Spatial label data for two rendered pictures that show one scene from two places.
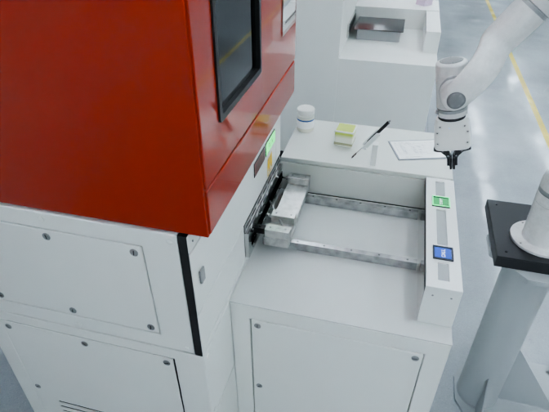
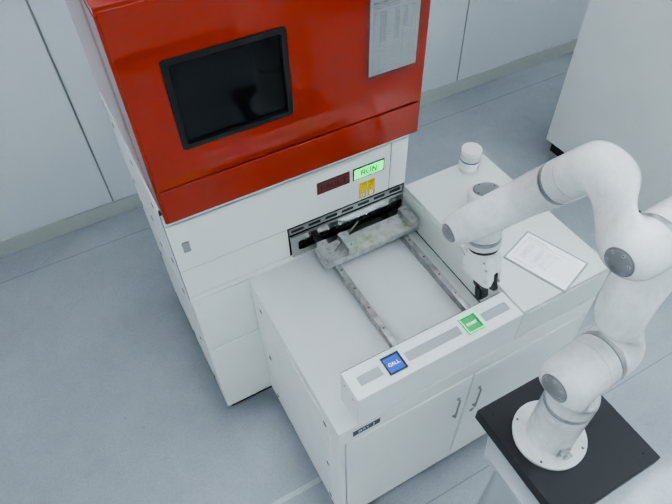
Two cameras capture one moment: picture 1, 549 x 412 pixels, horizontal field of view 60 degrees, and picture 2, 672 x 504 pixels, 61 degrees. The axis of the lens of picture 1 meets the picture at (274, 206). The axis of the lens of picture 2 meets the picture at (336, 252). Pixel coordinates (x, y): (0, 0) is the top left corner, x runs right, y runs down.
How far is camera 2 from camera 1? 113 cm
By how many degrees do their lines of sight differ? 37
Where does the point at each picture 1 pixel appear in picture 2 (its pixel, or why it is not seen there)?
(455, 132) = (476, 264)
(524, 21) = (529, 193)
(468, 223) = not seen: outside the picture
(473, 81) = (460, 224)
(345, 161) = not seen: hidden behind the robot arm
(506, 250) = (493, 413)
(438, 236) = (417, 348)
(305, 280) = (311, 304)
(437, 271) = (365, 371)
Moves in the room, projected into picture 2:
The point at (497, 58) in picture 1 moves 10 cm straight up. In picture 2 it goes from (496, 215) to (505, 179)
